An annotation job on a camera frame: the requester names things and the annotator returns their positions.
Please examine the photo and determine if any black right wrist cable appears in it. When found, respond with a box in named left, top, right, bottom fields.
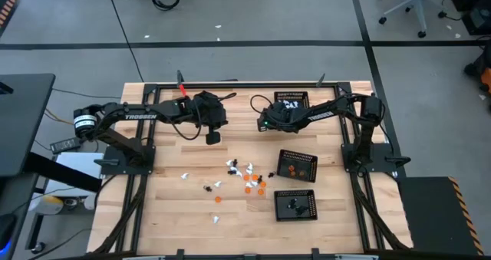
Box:
left=249, top=94, right=275, bottom=117

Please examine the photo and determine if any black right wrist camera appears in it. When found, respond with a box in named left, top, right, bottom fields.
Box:
left=257, top=114, right=272, bottom=133

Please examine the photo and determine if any grey office chair base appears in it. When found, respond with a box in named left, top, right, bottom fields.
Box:
left=377, top=0, right=448, bottom=38

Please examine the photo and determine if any black floor cable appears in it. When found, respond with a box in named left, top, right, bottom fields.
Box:
left=104, top=0, right=145, bottom=84

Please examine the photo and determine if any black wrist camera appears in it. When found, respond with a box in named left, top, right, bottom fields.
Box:
left=257, top=114, right=272, bottom=133
left=205, top=127, right=222, bottom=146

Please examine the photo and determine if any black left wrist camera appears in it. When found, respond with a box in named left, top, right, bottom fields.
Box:
left=205, top=127, right=222, bottom=146

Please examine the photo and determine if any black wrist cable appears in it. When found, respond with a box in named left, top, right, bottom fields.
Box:
left=164, top=93, right=238, bottom=141
left=249, top=94, right=275, bottom=117

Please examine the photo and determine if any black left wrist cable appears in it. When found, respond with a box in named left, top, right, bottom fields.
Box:
left=164, top=93, right=238, bottom=141

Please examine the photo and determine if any orange and black machine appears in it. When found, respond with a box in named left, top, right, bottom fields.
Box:
left=463, top=41, right=491, bottom=100

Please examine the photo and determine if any black metal table frame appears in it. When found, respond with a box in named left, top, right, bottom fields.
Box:
left=87, top=81, right=414, bottom=260

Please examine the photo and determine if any black plastic mesh basket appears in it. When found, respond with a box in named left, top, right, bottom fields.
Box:
left=273, top=189, right=318, bottom=222
left=275, top=149, right=319, bottom=183
left=273, top=91, right=310, bottom=110

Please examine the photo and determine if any black equipment case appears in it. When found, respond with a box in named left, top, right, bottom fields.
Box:
left=448, top=0, right=491, bottom=37

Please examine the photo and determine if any black platform with hazard stripes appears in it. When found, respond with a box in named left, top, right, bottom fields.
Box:
left=397, top=176, right=485, bottom=256

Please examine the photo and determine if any black desk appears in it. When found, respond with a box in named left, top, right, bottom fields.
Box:
left=0, top=74, right=57, bottom=179

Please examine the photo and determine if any black power brick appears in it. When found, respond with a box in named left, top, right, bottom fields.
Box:
left=49, top=137, right=82, bottom=155

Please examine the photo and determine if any white flat board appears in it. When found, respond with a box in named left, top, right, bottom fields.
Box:
left=44, top=152, right=104, bottom=215

